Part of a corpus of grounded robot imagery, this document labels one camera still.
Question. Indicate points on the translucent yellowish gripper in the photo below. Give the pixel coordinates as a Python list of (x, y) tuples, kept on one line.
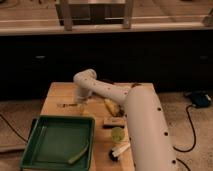
[(82, 106)]

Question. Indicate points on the brown handled fork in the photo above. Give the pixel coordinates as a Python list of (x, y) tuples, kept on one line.
[(65, 105)]

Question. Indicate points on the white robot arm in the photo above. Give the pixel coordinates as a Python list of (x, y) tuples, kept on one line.
[(150, 141)]

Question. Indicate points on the green plastic tray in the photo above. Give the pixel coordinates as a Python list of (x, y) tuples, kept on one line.
[(55, 139)]

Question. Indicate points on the black white eraser block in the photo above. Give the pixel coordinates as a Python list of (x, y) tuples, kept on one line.
[(111, 122)]

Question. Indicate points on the yellow banana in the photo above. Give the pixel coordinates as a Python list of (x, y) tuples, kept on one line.
[(113, 108)]

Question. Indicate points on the green vegetable stalk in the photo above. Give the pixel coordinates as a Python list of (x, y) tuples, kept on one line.
[(75, 158)]

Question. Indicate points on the green plastic cup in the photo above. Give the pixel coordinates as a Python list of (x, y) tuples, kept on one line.
[(117, 134)]

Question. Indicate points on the dark brown small toy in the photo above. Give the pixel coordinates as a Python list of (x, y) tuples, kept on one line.
[(135, 85)]

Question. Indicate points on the dark blue floor device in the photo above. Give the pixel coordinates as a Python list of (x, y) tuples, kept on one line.
[(199, 98)]

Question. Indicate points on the white handled brush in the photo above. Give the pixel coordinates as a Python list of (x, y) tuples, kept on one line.
[(116, 151)]

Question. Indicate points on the wooden table frame background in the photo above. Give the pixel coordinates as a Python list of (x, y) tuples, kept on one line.
[(94, 12)]

